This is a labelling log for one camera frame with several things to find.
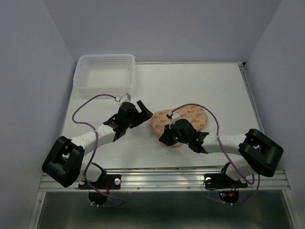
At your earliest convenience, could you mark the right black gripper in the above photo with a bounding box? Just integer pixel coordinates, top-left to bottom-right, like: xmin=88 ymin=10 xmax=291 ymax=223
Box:
xmin=158 ymin=123 xmax=190 ymax=146

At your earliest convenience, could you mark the floral orange laundry bag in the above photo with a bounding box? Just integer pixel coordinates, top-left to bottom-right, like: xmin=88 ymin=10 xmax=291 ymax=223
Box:
xmin=151 ymin=105 xmax=208 ymax=146

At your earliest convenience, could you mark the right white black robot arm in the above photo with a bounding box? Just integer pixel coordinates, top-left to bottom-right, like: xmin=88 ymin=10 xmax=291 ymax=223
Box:
xmin=159 ymin=119 xmax=284 ymax=186

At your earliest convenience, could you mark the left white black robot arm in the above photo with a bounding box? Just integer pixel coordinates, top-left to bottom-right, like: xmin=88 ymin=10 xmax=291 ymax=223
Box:
xmin=42 ymin=100 xmax=153 ymax=187

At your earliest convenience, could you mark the white perforated plastic basket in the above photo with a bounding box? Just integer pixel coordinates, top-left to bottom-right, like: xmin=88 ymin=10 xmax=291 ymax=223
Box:
xmin=73 ymin=54 xmax=135 ymax=98

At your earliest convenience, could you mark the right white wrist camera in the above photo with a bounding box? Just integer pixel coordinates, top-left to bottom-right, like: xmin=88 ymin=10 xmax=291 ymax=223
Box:
xmin=166 ymin=111 xmax=181 ymax=126

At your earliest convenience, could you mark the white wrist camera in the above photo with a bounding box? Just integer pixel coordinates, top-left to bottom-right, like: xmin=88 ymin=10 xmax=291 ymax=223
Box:
xmin=115 ymin=93 xmax=132 ymax=104
xmin=166 ymin=111 xmax=181 ymax=126

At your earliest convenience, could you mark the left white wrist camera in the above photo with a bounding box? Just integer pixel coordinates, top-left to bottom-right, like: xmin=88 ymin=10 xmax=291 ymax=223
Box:
xmin=115 ymin=93 xmax=132 ymax=104

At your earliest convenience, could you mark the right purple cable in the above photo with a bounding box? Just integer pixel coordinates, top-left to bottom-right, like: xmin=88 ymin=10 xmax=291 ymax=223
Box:
xmin=171 ymin=103 xmax=260 ymax=207

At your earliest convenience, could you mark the purple cable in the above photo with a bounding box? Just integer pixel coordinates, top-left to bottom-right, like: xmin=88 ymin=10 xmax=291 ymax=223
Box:
xmin=171 ymin=103 xmax=260 ymax=207
xmin=71 ymin=94 xmax=125 ymax=208

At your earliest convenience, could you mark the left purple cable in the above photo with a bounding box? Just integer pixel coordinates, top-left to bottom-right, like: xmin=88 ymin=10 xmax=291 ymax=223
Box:
xmin=71 ymin=94 xmax=125 ymax=208

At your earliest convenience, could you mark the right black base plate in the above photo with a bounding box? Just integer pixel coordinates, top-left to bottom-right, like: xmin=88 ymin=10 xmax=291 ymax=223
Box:
xmin=203 ymin=162 xmax=248 ymax=190

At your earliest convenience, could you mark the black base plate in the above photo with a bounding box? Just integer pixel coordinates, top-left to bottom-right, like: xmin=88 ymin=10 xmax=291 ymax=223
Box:
xmin=86 ymin=162 xmax=122 ymax=191
xmin=203 ymin=162 xmax=248 ymax=190

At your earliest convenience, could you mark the aluminium front rail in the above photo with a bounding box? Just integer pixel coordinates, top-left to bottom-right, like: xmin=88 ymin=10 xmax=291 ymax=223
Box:
xmin=39 ymin=168 xmax=290 ymax=192

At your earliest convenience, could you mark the aluminium rail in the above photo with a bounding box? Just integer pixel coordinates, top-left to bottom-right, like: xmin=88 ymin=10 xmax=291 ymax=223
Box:
xmin=39 ymin=168 xmax=290 ymax=192
xmin=239 ymin=62 xmax=277 ymax=167

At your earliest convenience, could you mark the aluminium right side rail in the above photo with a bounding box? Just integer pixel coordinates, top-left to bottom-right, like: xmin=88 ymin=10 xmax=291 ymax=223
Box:
xmin=239 ymin=62 xmax=277 ymax=167

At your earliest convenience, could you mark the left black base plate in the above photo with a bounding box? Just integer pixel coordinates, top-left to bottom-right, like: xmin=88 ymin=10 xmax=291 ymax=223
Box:
xmin=86 ymin=162 xmax=122 ymax=191

